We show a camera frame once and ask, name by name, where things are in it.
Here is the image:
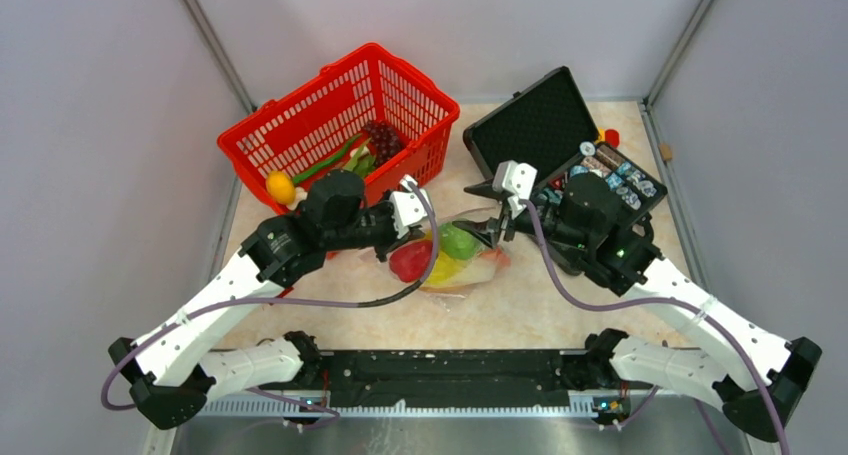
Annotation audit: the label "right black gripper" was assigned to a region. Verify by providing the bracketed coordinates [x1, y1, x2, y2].
[453, 175, 592, 249]

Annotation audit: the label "clear zip top bag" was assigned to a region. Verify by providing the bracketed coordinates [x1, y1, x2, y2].
[378, 207, 511, 297]

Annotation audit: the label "green toy round fruit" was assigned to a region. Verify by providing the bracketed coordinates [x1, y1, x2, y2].
[438, 222, 484, 261]

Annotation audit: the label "red toy bell pepper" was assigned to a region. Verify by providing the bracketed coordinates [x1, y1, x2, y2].
[389, 239, 433, 283]

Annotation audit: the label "orange toy carrot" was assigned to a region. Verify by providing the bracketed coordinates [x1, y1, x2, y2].
[485, 248, 511, 271]

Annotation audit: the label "yellow toy corn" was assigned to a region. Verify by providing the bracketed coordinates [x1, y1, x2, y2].
[423, 254, 497, 289]

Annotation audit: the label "green toy chili pepper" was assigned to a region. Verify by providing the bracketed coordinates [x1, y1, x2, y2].
[292, 132, 363, 186]

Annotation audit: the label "black poker chip case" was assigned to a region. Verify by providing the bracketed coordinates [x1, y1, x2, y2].
[463, 66, 668, 222]

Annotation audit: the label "red plastic shopping basket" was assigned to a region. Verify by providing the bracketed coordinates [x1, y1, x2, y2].
[217, 43, 460, 214]

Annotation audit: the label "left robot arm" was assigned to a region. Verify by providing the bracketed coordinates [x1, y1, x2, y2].
[100, 170, 436, 430]

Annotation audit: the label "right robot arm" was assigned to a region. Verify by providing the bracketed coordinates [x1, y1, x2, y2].
[462, 168, 822, 450]

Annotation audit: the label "green toy vegetable leaves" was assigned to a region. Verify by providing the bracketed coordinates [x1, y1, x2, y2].
[341, 139, 376, 179]

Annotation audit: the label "dark purple toy grapes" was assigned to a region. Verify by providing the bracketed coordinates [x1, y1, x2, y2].
[363, 121, 405, 167]

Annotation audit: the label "white toy garlic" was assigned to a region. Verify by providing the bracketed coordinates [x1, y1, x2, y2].
[286, 186, 308, 210]

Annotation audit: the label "red round token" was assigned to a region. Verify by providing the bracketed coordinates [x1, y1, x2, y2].
[602, 129, 620, 148]

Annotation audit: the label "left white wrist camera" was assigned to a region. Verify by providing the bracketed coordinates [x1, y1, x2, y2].
[388, 175, 432, 240]

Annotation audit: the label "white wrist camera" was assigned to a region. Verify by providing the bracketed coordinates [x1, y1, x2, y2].
[388, 175, 432, 240]
[492, 160, 538, 219]

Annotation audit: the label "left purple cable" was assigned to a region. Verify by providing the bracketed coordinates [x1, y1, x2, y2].
[99, 181, 442, 430]

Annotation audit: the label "purple cable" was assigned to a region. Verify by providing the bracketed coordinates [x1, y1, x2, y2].
[99, 181, 442, 430]
[519, 200, 793, 455]

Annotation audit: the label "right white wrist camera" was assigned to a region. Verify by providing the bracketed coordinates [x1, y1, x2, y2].
[492, 160, 538, 219]

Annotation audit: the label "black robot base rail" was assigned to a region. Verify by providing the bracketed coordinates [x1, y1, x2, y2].
[278, 349, 623, 409]

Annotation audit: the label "small tan wall block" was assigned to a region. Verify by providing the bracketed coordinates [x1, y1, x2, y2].
[658, 143, 673, 163]

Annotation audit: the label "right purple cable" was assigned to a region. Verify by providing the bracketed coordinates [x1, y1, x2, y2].
[519, 200, 793, 455]

